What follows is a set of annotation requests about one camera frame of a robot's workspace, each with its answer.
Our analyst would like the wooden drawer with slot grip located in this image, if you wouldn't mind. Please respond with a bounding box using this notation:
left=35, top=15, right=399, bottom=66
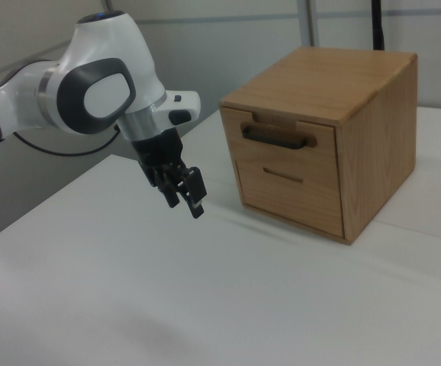
left=235, top=159, right=346, bottom=236

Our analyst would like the black drawer handle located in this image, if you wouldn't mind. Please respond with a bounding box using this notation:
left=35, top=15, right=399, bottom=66
left=241, top=122, right=308, bottom=150

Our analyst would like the black pole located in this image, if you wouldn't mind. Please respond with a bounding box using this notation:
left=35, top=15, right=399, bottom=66
left=370, top=0, right=388, bottom=50

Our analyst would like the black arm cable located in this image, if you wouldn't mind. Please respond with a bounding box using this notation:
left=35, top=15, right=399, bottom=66
left=0, top=124, right=123, bottom=297

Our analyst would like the wooden two-drawer cabinet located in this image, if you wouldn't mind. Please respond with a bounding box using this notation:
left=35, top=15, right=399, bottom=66
left=219, top=46, right=419, bottom=246

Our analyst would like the wooden drawer with black handle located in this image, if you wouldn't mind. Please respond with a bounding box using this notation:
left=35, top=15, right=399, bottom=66
left=220, top=106, right=339, bottom=178

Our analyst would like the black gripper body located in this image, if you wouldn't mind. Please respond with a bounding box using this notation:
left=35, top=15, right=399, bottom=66
left=130, top=127, right=187, bottom=188

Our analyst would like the grey partition post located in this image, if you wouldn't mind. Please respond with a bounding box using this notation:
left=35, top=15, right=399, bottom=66
left=303, top=0, right=320, bottom=49

